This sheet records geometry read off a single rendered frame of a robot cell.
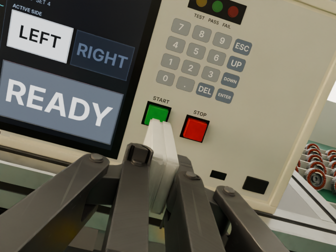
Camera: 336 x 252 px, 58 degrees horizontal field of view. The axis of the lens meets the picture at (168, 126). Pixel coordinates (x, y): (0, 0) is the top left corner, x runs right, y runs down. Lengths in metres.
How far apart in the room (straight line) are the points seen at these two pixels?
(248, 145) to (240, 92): 0.05
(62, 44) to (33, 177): 0.12
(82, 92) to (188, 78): 0.10
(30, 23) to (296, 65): 0.23
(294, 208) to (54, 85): 0.29
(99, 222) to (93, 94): 0.12
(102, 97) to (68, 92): 0.03
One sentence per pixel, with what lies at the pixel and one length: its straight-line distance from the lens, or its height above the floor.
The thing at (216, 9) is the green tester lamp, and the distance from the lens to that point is 0.27.
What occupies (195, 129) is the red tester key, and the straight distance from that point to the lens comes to 0.28.
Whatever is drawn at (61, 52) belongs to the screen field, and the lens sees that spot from 0.28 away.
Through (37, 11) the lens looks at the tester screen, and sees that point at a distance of 0.28.
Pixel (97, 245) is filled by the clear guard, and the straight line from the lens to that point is 0.29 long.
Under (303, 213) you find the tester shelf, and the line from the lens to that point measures 0.39.
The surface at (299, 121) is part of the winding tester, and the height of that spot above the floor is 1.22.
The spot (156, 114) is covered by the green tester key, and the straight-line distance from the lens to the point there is 0.27.
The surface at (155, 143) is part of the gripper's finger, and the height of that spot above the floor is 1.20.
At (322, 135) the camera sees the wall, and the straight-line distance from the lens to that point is 7.98.
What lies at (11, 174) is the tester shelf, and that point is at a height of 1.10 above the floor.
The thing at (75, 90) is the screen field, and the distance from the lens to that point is 0.28.
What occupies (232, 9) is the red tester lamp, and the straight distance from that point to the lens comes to 0.28.
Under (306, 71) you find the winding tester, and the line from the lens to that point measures 0.30.
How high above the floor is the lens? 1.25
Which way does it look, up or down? 16 degrees down
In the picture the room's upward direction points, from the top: 18 degrees clockwise
